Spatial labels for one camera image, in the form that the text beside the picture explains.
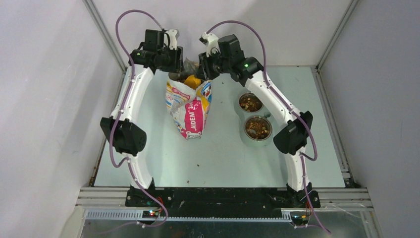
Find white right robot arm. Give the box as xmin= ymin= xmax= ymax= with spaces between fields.
xmin=198 ymin=33 xmax=313 ymax=207

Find steel bowl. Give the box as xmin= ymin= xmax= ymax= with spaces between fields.
xmin=243 ymin=116 xmax=273 ymax=141
xmin=238 ymin=93 xmax=264 ymax=114

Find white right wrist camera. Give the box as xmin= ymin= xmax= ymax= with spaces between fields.
xmin=199 ymin=32 xmax=219 ymax=57

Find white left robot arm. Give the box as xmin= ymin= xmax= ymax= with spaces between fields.
xmin=100 ymin=29 xmax=183 ymax=207

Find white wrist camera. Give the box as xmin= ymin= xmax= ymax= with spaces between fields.
xmin=165 ymin=29 xmax=179 ymax=50
xmin=199 ymin=32 xmax=219 ymax=57

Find kibble in near bowl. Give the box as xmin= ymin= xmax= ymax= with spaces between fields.
xmin=246 ymin=118 xmax=271 ymax=140

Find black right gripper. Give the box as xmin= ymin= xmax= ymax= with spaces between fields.
xmin=196 ymin=49 xmax=232 ymax=81

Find yellow plastic scoop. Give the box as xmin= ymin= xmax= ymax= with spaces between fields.
xmin=183 ymin=75 xmax=202 ymax=90

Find kibble in bowl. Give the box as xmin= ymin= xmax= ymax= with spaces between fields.
xmin=240 ymin=95 xmax=263 ymax=112
xmin=246 ymin=118 xmax=271 ymax=140

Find right circuit board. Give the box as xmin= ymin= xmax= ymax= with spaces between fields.
xmin=290 ymin=215 xmax=310 ymax=228

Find colourful pet food bag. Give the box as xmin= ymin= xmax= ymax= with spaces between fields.
xmin=165 ymin=59 xmax=212 ymax=140

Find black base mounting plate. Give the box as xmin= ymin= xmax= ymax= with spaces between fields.
xmin=125 ymin=186 xmax=320 ymax=219

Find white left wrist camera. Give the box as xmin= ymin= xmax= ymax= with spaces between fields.
xmin=165 ymin=29 xmax=179 ymax=50

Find left circuit board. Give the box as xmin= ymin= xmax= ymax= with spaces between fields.
xmin=142 ymin=210 xmax=160 ymax=219

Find kibble in far bowl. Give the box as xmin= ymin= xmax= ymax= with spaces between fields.
xmin=240 ymin=95 xmax=263 ymax=112

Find circuit board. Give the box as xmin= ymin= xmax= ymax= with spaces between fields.
xmin=290 ymin=215 xmax=310 ymax=228
xmin=142 ymin=210 xmax=160 ymax=219

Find aluminium frame rail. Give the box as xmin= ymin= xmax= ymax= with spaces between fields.
xmin=76 ymin=187 xmax=374 ymax=222

